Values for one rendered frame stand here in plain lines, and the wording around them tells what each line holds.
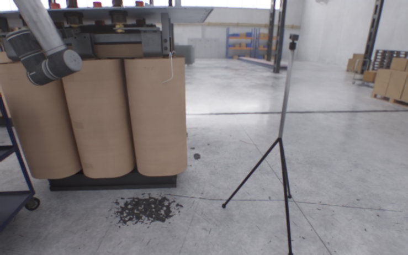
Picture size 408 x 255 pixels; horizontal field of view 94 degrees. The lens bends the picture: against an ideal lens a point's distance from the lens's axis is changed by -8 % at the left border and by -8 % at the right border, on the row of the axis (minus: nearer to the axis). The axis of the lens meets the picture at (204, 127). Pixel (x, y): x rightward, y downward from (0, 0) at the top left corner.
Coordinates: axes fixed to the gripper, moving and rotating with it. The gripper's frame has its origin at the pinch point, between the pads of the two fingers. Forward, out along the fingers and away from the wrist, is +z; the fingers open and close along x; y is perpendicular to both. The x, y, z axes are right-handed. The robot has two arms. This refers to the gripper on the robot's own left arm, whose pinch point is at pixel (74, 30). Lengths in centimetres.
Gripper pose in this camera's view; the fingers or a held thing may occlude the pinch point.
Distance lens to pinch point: 154.8
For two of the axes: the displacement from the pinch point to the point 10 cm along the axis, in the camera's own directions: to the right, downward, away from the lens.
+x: -9.7, -1.0, 2.4
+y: -0.5, -8.4, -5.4
